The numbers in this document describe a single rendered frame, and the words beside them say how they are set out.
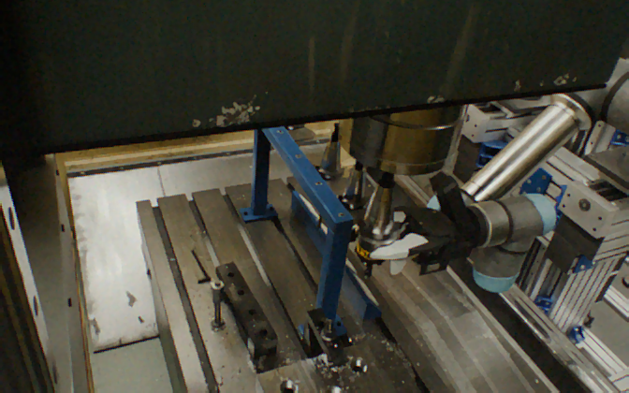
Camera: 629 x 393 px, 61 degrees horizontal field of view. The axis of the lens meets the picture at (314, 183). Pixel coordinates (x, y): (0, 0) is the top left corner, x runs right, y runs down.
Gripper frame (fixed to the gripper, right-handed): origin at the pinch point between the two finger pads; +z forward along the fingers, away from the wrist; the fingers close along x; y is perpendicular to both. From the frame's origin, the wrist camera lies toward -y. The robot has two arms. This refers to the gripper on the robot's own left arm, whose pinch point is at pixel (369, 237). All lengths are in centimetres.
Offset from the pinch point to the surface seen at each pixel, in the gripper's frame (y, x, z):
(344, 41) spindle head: -35.6, -12.6, 15.6
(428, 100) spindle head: -29.1, -12.2, 5.1
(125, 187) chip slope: 51, 93, 29
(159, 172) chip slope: 49, 97, 18
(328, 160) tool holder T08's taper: 7.7, 32.4, -8.3
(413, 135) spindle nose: -21.9, -7.1, 2.0
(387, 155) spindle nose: -18.6, -5.9, 4.0
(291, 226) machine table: 43, 53, -11
